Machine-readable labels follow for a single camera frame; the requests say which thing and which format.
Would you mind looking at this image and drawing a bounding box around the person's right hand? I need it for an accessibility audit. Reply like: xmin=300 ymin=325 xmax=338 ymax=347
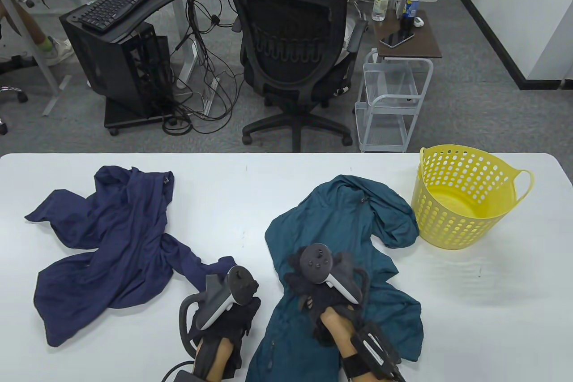
xmin=283 ymin=248 xmax=372 ymax=347

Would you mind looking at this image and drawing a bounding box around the person's left hand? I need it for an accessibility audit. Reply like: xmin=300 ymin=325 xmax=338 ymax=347
xmin=193 ymin=281 xmax=261 ymax=356

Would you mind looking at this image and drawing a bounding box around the teal zipper clothes jacket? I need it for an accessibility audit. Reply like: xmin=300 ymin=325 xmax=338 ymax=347
xmin=245 ymin=175 xmax=423 ymax=382

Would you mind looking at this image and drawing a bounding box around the navy blue clothes jacket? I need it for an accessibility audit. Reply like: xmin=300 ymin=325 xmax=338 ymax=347
xmin=25 ymin=166 xmax=238 ymax=348

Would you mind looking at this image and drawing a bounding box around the person's left forearm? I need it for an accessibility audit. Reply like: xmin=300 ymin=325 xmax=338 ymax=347
xmin=192 ymin=337 xmax=242 ymax=380

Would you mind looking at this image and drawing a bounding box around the person's right forearm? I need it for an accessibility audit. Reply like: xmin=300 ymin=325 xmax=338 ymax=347
xmin=320 ymin=308 xmax=363 ymax=382

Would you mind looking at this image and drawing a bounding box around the grey left hand controller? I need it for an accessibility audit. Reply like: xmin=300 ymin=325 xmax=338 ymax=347
xmin=179 ymin=266 xmax=259 ymax=351

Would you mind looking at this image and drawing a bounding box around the grey hand controller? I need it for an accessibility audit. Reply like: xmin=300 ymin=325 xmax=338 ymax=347
xmin=299 ymin=243 xmax=370 ymax=324
xmin=179 ymin=266 xmax=259 ymax=351

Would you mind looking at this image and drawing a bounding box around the grey right hand controller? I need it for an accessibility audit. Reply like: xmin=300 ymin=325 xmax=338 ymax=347
xmin=299 ymin=243 xmax=370 ymax=324

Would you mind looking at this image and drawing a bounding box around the yellow perforated plastic basket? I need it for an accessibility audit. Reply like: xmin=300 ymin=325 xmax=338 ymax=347
xmin=410 ymin=145 xmax=535 ymax=250

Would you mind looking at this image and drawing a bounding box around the black mesh office chair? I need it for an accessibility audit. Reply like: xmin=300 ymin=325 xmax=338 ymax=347
xmin=224 ymin=0 xmax=368 ymax=153

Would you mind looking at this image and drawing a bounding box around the black rolling computer platform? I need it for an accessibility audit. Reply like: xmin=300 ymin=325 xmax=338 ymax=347
xmin=104 ymin=98 xmax=180 ymax=135

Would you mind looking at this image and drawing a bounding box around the black smartphone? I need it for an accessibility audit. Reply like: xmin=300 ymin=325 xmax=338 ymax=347
xmin=380 ymin=30 xmax=415 ymax=48

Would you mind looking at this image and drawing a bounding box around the brown side table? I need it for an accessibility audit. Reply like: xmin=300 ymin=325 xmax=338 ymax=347
xmin=373 ymin=10 xmax=442 ymax=59

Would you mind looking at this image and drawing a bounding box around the black computer tower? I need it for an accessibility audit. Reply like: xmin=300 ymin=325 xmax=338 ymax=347
xmin=60 ymin=10 xmax=173 ymax=118

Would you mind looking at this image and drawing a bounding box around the blue cap soda bottle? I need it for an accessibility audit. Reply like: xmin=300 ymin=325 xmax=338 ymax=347
xmin=400 ymin=0 xmax=423 ymax=30

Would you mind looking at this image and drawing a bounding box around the chrome chair base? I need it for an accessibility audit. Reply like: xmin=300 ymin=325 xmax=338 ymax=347
xmin=0 ymin=84 xmax=28 ymax=135

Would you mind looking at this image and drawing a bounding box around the black keyboard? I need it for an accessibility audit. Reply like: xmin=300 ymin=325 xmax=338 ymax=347
xmin=79 ymin=0 xmax=162 ymax=33

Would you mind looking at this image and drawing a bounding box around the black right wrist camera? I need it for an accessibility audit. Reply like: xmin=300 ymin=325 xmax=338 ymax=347
xmin=342 ymin=322 xmax=403 ymax=382

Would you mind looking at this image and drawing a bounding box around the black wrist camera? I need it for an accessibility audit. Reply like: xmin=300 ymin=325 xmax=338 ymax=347
xmin=342 ymin=322 xmax=403 ymax=382
xmin=161 ymin=361 xmax=206 ymax=382

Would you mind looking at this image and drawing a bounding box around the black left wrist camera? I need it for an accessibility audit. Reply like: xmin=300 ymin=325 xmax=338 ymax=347
xmin=161 ymin=361 xmax=206 ymax=382

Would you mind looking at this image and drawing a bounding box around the tangle of black cables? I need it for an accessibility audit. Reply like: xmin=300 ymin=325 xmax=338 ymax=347
xmin=161 ymin=0 xmax=244 ymax=136

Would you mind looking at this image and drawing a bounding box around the white wire rolling cart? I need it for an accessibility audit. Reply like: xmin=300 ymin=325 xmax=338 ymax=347
xmin=355 ymin=48 xmax=434 ymax=153

